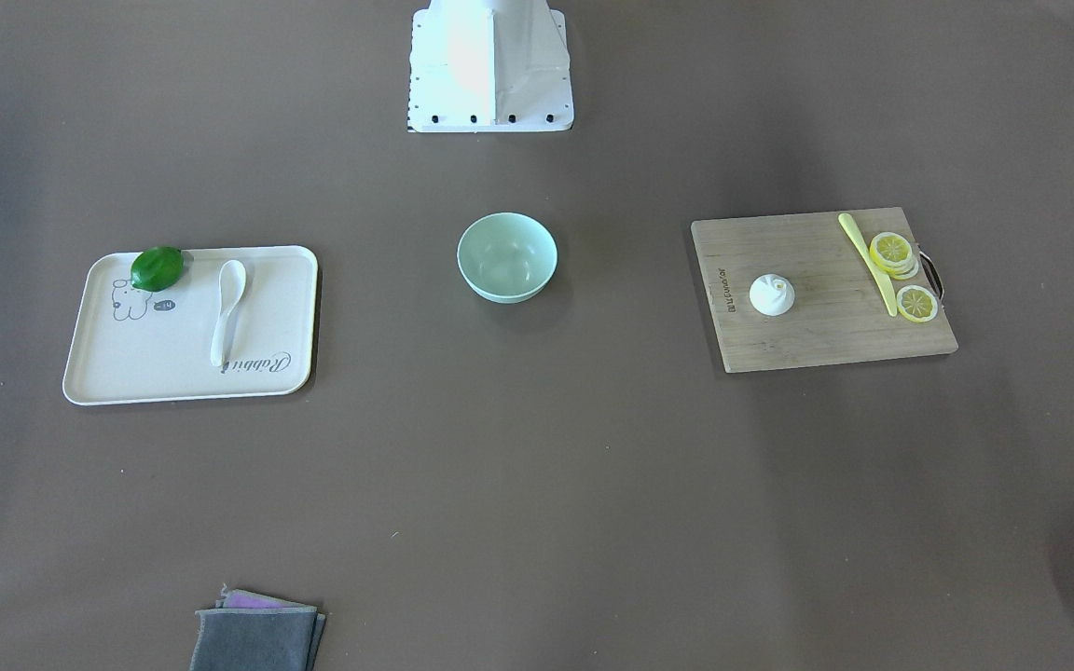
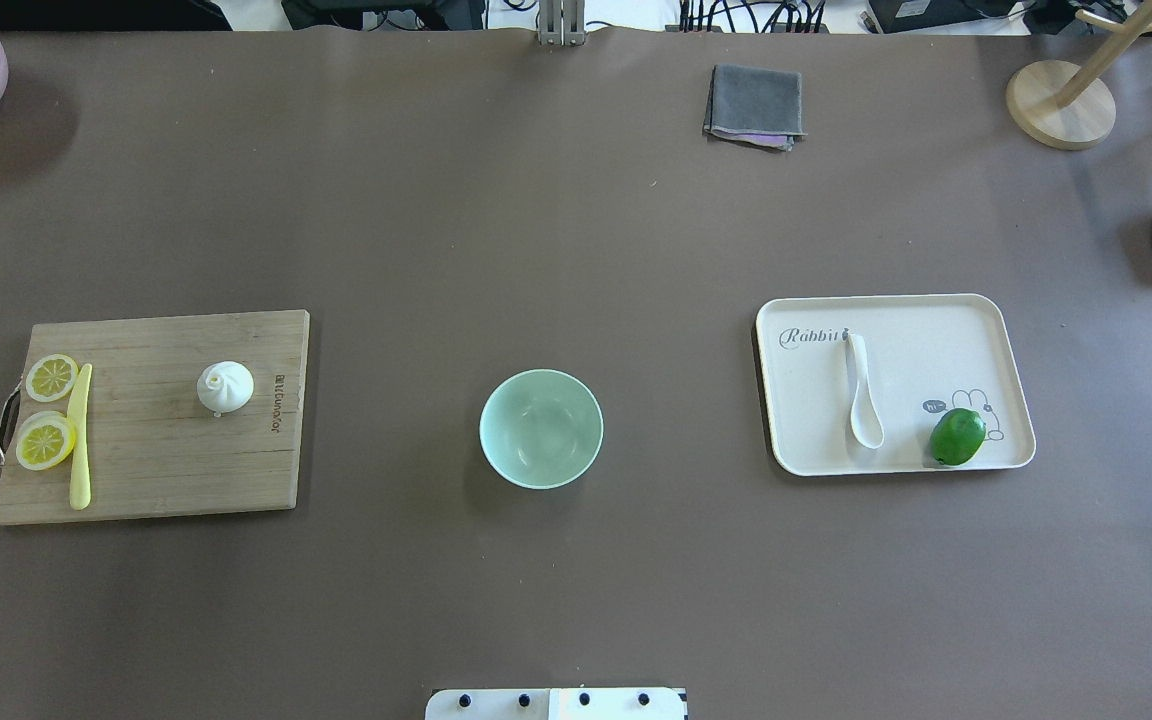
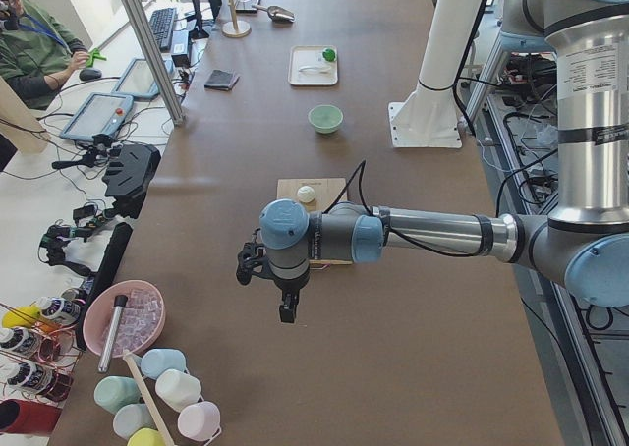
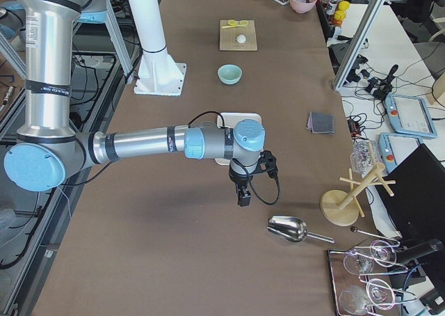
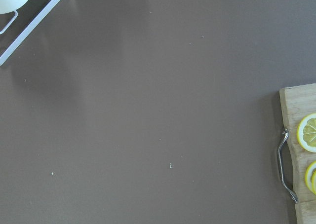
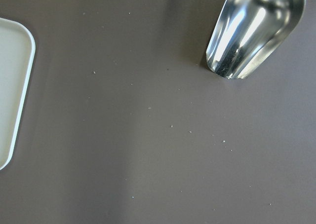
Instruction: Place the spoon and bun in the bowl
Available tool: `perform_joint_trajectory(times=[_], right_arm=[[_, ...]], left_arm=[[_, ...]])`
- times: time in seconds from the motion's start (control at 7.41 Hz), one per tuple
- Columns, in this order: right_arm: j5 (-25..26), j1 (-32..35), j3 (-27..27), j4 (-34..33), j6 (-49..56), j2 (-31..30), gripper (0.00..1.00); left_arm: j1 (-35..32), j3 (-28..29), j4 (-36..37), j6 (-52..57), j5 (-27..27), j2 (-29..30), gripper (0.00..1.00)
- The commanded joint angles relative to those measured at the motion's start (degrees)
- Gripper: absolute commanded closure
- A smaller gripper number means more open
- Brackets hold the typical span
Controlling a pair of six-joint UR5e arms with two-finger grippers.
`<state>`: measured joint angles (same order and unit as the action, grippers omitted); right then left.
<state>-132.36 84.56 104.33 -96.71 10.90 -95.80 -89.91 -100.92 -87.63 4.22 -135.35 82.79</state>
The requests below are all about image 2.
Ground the white ceramic spoon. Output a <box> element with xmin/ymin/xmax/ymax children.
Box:
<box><xmin>844</xmin><ymin>329</ymin><xmax>886</xmax><ymax>450</ymax></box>

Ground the mint green bowl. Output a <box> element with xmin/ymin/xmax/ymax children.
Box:
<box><xmin>479</xmin><ymin>369</ymin><xmax>605</xmax><ymax>488</ymax></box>

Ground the white steamed bun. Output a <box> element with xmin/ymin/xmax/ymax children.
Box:
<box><xmin>195</xmin><ymin>361</ymin><xmax>255</xmax><ymax>418</ymax></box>

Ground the grey folded cloth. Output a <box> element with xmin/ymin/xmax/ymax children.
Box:
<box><xmin>702</xmin><ymin>65</ymin><xmax>806</xmax><ymax>151</ymax></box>

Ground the cream rabbit tray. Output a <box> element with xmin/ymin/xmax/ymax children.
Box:
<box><xmin>755</xmin><ymin>293</ymin><xmax>1036</xmax><ymax>477</ymax></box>

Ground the green lime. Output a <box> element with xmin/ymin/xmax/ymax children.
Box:
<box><xmin>931</xmin><ymin>407</ymin><xmax>988</xmax><ymax>467</ymax></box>

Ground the wooden cutting board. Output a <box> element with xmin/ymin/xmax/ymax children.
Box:
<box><xmin>0</xmin><ymin>309</ymin><xmax>311</xmax><ymax>525</ymax></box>

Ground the yellow plastic knife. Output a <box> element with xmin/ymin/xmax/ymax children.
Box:
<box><xmin>67</xmin><ymin>363</ymin><xmax>93</xmax><ymax>511</ymax></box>

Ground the upper lemon slice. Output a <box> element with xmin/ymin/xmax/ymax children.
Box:
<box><xmin>23</xmin><ymin>354</ymin><xmax>81</xmax><ymax>404</ymax></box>

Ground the lemon slice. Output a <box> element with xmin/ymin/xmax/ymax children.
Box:
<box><xmin>23</xmin><ymin>354</ymin><xmax>81</xmax><ymax>404</ymax></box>
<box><xmin>15</xmin><ymin>411</ymin><xmax>77</xmax><ymax>471</ymax></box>

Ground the lower lemon slice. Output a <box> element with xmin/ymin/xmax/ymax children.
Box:
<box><xmin>15</xmin><ymin>411</ymin><xmax>77</xmax><ymax>471</ymax></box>

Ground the wooden mug tree stand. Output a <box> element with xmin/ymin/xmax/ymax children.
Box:
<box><xmin>1005</xmin><ymin>1</ymin><xmax>1152</xmax><ymax>151</ymax></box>

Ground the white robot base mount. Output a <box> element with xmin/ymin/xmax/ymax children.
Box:
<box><xmin>424</xmin><ymin>685</ymin><xmax>689</xmax><ymax>719</ymax></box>

